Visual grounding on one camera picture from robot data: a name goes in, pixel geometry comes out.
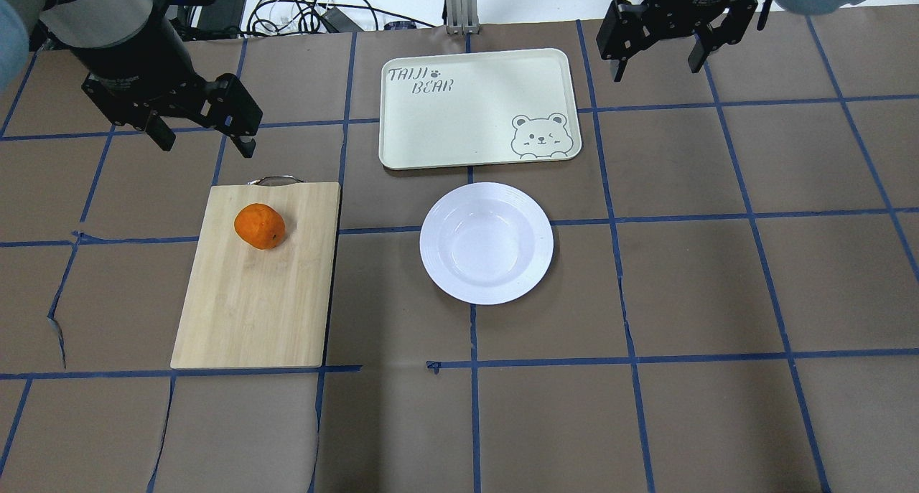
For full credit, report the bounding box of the cream bear tray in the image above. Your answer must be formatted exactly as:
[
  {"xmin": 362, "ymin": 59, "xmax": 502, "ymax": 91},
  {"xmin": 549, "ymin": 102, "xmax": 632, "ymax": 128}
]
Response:
[{"xmin": 378, "ymin": 48, "xmax": 583, "ymax": 170}]

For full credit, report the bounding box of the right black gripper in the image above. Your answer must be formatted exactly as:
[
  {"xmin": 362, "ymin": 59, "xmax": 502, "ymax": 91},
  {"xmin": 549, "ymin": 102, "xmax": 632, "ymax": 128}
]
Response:
[{"xmin": 597, "ymin": 0, "xmax": 759, "ymax": 83}]

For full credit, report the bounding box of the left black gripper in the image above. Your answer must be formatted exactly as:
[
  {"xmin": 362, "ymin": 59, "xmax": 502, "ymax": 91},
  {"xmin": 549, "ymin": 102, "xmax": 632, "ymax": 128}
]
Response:
[{"xmin": 81, "ymin": 71, "xmax": 263, "ymax": 159}]

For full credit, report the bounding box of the white round plate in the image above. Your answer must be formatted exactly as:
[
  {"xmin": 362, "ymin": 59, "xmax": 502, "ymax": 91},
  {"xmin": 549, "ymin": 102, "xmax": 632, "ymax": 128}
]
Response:
[{"xmin": 419, "ymin": 182, "xmax": 555, "ymax": 304}]

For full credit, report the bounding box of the black cable bundle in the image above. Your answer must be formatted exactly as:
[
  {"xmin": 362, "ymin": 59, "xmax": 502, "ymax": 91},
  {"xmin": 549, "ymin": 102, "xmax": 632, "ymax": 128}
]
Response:
[{"xmin": 246, "ymin": 0, "xmax": 439, "ymax": 37}]

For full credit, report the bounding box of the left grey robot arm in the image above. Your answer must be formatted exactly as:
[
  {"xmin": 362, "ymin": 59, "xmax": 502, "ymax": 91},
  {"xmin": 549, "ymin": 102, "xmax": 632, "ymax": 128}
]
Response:
[{"xmin": 1, "ymin": 0, "xmax": 263, "ymax": 157}]

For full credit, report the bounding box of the aluminium profile post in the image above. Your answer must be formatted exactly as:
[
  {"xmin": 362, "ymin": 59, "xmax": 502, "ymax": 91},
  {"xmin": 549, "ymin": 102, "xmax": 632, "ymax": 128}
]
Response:
[{"xmin": 445, "ymin": 0, "xmax": 480, "ymax": 35}]

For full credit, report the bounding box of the bamboo cutting board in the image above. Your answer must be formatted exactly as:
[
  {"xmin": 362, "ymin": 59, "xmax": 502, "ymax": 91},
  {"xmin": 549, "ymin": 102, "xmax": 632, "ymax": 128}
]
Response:
[{"xmin": 170, "ymin": 182, "xmax": 341, "ymax": 370}]

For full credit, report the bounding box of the black power adapter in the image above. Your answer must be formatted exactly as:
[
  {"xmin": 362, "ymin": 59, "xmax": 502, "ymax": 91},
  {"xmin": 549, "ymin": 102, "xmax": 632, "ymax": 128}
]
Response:
[{"xmin": 192, "ymin": 0, "xmax": 246, "ymax": 39}]

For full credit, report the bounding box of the orange fruit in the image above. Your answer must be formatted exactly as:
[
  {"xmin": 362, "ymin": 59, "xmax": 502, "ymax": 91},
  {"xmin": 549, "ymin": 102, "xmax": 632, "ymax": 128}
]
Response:
[{"xmin": 233, "ymin": 203, "xmax": 286, "ymax": 250}]

